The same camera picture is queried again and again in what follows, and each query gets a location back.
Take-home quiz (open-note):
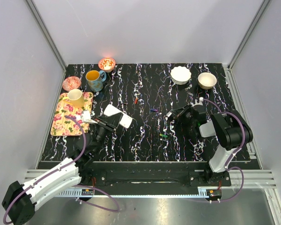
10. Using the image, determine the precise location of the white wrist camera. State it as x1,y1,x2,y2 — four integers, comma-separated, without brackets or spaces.
194,97,204,105
76,110,96,124

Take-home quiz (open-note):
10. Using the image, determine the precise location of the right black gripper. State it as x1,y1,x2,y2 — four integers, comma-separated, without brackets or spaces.
170,104,196,126

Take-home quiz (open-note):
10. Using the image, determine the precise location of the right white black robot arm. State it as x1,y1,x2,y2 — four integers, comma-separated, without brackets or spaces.
166,103,253,186

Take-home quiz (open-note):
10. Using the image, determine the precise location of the white slotted cable duct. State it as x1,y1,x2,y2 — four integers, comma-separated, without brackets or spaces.
56,187,221,198

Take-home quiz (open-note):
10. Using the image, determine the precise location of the floral pink tray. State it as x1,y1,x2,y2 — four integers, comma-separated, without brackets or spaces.
50,92,94,136

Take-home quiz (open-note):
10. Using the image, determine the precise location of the white scalloped bowl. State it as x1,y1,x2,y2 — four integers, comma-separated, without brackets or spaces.
170,66,192,85

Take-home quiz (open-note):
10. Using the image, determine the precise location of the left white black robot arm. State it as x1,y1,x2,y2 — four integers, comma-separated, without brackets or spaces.
2,108,132,225

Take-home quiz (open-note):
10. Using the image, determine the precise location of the white remote control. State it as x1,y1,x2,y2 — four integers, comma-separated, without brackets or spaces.
103,104,133,129

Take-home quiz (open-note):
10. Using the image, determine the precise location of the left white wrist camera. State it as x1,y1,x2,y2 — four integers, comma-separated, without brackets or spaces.
76,110,96,124

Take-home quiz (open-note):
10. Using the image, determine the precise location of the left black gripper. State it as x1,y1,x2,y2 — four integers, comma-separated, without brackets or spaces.
92,112,122,154

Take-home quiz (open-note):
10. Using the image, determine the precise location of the red patterned saucer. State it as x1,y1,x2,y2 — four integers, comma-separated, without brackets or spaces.
62,76,81,92

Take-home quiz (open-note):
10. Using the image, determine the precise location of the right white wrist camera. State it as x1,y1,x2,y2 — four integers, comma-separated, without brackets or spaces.
194,97,204,105

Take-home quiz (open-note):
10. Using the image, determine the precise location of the blue mug yellow inside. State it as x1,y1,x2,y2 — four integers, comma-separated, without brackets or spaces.
86,70,107,92

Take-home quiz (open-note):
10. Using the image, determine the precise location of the beige round bowl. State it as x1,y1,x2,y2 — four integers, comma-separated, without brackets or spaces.
198,72,217,90

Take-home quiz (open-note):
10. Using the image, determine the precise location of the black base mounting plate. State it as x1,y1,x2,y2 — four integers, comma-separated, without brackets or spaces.
85,162,231,187

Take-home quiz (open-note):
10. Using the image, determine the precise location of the red patterned small bowl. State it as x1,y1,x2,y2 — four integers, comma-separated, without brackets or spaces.
98,57,116,73

